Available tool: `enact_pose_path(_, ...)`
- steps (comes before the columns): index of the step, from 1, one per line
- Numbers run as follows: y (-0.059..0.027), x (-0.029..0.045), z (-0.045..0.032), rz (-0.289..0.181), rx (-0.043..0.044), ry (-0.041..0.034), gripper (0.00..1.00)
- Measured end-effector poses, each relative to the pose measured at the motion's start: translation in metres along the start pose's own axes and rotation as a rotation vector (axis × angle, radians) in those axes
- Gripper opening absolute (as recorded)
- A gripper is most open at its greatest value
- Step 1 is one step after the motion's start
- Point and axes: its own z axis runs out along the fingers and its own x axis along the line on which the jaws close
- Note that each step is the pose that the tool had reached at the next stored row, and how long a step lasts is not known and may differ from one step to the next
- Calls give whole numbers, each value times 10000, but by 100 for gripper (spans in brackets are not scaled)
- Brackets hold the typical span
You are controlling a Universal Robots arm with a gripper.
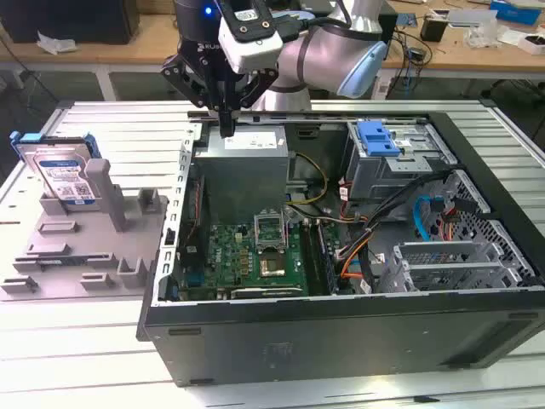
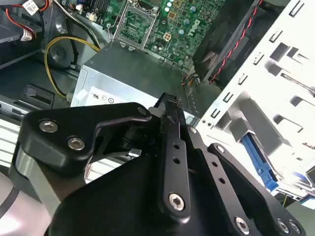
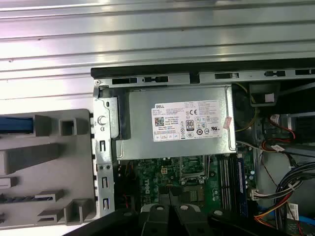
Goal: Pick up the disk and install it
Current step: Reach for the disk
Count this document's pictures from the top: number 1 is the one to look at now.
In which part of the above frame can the metal locking lever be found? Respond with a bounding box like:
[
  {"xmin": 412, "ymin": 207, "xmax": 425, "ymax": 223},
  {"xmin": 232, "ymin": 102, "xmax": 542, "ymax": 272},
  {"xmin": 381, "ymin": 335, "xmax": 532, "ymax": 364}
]
[{"xmin": 283, "ymin": 208, "xmax": 295, "ymax": 252}]

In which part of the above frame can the hard disk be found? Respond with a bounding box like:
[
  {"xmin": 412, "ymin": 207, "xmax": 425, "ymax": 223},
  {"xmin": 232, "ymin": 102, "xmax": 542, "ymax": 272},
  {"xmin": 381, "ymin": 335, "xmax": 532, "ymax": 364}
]
[{"xmin": 9, "ymin": 131, "xmax": 103, "ymax": 213}]

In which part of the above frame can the clear plastic bag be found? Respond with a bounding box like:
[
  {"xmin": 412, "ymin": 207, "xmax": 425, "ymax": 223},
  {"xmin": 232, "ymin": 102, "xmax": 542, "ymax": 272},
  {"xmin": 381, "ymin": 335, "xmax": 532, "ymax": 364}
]
[{"xmin": 463, "ymin": 19, "xmax": 502, "ymax": 48}]

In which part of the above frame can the grey power supply unit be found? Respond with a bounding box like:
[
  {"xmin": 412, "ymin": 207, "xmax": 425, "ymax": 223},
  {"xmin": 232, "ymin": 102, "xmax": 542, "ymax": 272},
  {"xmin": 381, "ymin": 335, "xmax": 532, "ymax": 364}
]
[{"xmin": 193, "ymin": 124, "xmax": 295, "ymax": 214}]

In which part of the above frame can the black camera cable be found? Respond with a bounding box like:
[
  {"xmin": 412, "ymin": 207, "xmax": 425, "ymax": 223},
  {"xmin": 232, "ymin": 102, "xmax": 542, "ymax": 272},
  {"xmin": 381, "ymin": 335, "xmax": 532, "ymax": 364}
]
[{"xmin": 272, "ymin": 10, "xmax": 318, "ymax": 43}]

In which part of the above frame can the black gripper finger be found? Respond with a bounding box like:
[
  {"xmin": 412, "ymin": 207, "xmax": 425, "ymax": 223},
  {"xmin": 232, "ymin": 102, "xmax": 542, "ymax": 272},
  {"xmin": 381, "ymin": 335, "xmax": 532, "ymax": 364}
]
[
  {"xmin": 160, "ymin": 54, "xmax": 229, "ymax": 138},
  {"xmin": 227, "ymin": 67, "xmax": 278, "ymax": 138}
]

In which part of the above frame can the CPU socket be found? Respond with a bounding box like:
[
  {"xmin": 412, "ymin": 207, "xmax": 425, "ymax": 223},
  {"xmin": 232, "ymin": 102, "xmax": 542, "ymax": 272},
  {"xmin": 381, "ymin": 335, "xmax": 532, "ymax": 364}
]
[{"xmin": 258, "ymin": 253, "xmax": 287, "ymax": 278}]

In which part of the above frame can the large black box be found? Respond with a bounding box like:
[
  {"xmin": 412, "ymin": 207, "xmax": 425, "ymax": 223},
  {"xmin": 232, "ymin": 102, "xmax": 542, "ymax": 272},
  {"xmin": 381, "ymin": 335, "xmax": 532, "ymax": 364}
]
[{"xmin": 0, "ymin": 0, "xmax": 141, "ymax": 46}]

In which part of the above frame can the metal optical drive cage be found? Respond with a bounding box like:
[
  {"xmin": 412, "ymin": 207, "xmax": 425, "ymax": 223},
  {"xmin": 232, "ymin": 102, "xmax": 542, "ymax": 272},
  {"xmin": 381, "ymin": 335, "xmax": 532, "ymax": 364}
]
[{"xmin": 343, "ymin": 120, "xmax": 459, "ymax": 214}]

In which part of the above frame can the yellow black wire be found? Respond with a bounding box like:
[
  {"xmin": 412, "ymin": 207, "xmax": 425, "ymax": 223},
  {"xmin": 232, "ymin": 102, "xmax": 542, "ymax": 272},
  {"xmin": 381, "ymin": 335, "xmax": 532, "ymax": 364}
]
[{"xmin": 285, "ymin": 153, "xmax": 330, "ymax": 214}]

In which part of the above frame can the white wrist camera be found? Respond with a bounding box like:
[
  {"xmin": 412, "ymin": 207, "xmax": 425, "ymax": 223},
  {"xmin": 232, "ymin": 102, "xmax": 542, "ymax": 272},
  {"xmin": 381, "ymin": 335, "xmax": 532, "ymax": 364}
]
[{"xmin": 218, "ymin": 0, "xmax": 284, "ymax": 74}]

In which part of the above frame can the RAM stick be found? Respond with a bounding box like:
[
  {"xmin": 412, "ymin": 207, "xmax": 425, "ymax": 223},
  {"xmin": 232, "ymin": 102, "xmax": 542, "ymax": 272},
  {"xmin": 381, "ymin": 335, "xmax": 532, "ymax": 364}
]
[{"xmin": 37, "ymin": 255, "xmax": 89, "ymax": 268}]

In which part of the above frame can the black PC case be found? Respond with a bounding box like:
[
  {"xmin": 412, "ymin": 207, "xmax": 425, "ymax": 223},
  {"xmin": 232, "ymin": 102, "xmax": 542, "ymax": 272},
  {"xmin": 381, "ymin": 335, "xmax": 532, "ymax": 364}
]
[{"xmin": 135, "ymin": 109, "xmax": 545, "ymax": 389}]

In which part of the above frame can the wooden desk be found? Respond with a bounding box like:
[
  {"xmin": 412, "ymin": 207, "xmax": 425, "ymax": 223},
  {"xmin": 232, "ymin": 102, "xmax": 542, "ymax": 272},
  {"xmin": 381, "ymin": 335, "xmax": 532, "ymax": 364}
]
[{"xmin": 0, "ymin": 0, "xmax": 545, "ymax": 80}]

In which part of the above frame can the black case fan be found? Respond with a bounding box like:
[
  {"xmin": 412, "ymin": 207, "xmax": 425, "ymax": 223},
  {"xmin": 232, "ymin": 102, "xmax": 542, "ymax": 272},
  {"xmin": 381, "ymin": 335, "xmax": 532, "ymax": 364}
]
[{"xmin": 186, "ymin": 172, "xmax": 212, "ymax": 265}]

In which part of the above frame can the crumpled white paper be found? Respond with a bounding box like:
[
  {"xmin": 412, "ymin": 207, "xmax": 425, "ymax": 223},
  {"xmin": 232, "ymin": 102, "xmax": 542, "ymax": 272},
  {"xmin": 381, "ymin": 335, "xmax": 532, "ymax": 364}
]
[{"xmin": 36, "ymin": 29, "xmax": 80, "ymax": 56}]

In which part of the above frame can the blue cardboard box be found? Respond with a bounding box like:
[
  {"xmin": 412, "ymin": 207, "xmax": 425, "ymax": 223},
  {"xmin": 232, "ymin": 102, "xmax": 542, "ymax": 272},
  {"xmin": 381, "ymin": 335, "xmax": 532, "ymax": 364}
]
[{"xmin": 489, "ymin": 0, "xmax": 542, "ymax": 26}]

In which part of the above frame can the blue wire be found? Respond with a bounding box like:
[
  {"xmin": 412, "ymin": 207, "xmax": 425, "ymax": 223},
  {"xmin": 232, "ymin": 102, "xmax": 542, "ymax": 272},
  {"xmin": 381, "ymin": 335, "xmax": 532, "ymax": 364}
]
[{"xmin": 413, "ymin": 192, "xmax": 446, "ymax": 242}]

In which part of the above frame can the white open box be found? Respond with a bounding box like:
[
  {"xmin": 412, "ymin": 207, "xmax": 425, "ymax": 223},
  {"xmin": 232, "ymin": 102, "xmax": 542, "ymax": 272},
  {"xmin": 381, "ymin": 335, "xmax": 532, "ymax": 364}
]
[{"xmin": 517, "ymin": 33, "xmax": 545, "ymax": 55}]

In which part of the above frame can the green motherboard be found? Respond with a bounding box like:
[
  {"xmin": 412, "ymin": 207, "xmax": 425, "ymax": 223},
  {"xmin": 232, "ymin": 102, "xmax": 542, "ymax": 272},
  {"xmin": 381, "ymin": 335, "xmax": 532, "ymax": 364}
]
[{"xmin": 178, "ymin": 221, "xmax": 341, "ymax": 299}]

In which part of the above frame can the blue plastic drive latch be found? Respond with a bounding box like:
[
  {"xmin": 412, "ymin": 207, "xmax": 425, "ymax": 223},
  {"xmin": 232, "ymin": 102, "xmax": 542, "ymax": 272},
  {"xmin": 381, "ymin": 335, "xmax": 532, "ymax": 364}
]
[{"xmin": 357, "ymin": 121, "xmax": 402, "ymax": 158}]

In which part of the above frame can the metal socket cover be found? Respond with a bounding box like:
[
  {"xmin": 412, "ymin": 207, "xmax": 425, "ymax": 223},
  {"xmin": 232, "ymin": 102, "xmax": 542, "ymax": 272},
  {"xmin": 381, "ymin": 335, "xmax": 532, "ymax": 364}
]
[{"xmin": 253, "ymin": 210, "xmax": 287, "ymax": 252}]

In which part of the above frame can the grey parts rack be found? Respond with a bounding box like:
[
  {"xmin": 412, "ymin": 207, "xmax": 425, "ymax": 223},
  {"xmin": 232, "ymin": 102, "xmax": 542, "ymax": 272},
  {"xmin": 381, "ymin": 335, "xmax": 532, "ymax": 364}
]
[{"xmin": 0, "ymin": 157, "xmax": 169, "ymax": 302}]

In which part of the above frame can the grey orange wire bundle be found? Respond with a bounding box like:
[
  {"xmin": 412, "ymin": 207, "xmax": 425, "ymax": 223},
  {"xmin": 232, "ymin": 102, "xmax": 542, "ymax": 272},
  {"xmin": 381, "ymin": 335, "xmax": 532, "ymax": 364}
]
[{"xmin": 285, "ymin": 203, "xmax": 370, "ymax": 225}]

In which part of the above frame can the black cube box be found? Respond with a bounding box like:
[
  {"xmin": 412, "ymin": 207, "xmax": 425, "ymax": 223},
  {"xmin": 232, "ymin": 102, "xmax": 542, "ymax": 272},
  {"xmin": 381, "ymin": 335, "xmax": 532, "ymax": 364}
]
[{"xmin": 376, "ymin": 11, "xmax": 399, "ymax": 44}]

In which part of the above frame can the orange red power wire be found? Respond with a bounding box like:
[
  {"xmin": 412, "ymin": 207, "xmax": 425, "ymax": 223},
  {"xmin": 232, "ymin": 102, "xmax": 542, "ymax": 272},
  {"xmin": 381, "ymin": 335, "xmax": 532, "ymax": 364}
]
[{"xmin": 438, "ymin": 195, "xmax": 491, "ymax": 239}]

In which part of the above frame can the silver flat device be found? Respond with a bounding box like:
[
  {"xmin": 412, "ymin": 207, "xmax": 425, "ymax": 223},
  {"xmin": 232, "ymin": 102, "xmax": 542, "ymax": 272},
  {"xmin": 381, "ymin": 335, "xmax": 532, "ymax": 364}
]
[{"xmin": 446, "ymin": 8, "xmax": 498, "ymax": 29}]

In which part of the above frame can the black cable bundle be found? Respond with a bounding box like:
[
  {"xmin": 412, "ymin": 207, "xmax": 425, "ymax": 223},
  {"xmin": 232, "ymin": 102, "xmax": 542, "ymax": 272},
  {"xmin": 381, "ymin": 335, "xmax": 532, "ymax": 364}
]
[{"xmin": 357, "ymin": 168, "xmax": 459, "ymax": 295}]

